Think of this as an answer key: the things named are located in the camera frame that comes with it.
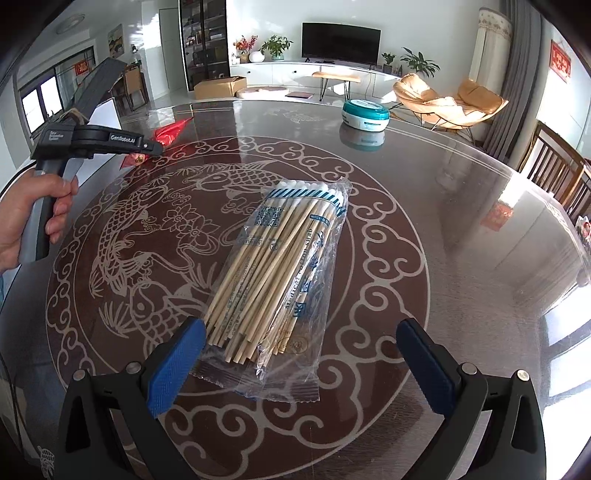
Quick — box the wooden bench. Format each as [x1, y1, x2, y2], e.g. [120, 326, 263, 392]
[311, 71, 362, 102]

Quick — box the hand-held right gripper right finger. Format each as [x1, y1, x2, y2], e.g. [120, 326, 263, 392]
[396, 318, 548, 480]

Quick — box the dark glass display cabinet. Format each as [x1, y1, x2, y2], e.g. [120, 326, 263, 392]
[178, 0, 230, 92]

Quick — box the white TV cabinet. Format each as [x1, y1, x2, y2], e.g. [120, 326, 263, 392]
[231, 59, 407, 100]

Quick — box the wooden dining chair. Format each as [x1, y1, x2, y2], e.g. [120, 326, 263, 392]
[517, 121, 585, 195]
[561, 159, 591, 217]

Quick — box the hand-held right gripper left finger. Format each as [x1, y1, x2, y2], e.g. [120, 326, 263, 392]
[54, 316, 207, 480]

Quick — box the large leafy potted plant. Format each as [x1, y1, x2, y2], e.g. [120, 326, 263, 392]
[399, 47, 441, 78]

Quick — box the teal round tin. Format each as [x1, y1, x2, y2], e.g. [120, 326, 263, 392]
[342, 98, 391, 132]

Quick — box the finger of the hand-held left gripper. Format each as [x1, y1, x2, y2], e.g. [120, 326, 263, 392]
[137, 136, 165, 158]
[69, 58, 129, 126]

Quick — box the balcony glass door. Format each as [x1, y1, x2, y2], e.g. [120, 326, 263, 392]
[18, 51, 100, 134]

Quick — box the grey curtain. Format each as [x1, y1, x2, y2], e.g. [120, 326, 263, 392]
[482, 0, 548, 162]

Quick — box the red packet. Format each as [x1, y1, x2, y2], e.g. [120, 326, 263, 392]
[154, 117, 195, 149]

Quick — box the red flower arrangement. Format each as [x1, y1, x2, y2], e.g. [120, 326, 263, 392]
[232, 36, 258, 64]

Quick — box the tan lounge chair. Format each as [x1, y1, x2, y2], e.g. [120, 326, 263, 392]
[392, 74, 446, 127]
[434, 78, 509, 139]

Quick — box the standing air conditioner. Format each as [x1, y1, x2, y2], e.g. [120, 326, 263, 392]
[468, 7, 513, 90]

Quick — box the brown cardboard box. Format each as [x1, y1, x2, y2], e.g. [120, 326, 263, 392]
[193, 76, 247, 100]

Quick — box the red wall hanging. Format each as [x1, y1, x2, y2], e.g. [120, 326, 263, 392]
[549, 39, 573, 84]

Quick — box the black television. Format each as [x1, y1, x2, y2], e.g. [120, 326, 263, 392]
[301, 21, 382, 63]

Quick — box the framed painting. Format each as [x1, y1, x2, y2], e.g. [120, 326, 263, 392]
[107, 23, 124, 58]

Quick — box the person's left hand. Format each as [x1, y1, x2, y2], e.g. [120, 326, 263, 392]
[0, 172, 80, 272]

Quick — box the bushy green potted plant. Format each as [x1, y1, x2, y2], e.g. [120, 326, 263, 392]
[260, 34, 294, 62]

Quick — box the cotton swab packet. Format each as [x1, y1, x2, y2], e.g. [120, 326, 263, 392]
[191, 178, 354, 402]

